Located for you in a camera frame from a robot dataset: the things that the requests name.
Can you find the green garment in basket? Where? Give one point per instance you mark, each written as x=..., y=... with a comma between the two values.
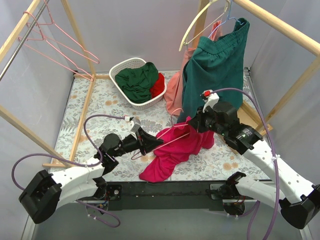
x=135, y=83

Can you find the dark green hanging shorts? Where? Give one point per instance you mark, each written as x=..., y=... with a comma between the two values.
x=215, y=65

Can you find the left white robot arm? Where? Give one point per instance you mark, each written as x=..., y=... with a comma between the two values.
x=47, y=192

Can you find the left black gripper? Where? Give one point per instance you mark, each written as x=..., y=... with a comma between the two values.
x=142, y=140

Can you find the left wooden clothes rack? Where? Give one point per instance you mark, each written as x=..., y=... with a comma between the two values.
x=34, y=89

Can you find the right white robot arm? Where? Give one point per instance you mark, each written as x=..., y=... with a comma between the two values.
x=297, y=197

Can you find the white plastic laundry basket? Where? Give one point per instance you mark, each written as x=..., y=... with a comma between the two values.
x=134, y=62

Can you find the salmon pink hanging garment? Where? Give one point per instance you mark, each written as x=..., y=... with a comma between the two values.
x=173, y=94

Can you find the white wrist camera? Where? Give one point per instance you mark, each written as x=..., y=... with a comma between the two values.
x=133, y=124
x=210, y=98

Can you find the blue wire hanger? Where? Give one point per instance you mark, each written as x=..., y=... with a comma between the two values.
x=228, y=17

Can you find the floral patterned table mat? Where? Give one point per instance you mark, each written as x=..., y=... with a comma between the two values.
x=107, y=104

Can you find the right wooden clothes rack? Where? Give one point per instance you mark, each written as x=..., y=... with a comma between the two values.
x=276, y=62

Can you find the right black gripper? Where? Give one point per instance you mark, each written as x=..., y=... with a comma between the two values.
x=199, y=120

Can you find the wooden clothes rack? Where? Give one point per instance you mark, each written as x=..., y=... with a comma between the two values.
x=276, y=62
x=34, y=89

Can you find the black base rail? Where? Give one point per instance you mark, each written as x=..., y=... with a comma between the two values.
x=173, y=195

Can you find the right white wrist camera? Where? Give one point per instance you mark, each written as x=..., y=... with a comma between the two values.
x=210, y=98

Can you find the magenta t shirt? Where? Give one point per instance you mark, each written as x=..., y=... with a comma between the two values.
x=180, y=142

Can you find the cream plastic hanger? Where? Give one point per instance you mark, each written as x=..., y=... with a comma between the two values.
x=197, y=25

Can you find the red garment in basket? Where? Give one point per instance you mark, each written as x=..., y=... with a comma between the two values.
x=158, y=87

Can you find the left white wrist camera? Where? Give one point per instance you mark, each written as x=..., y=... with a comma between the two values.
x=133, y=124

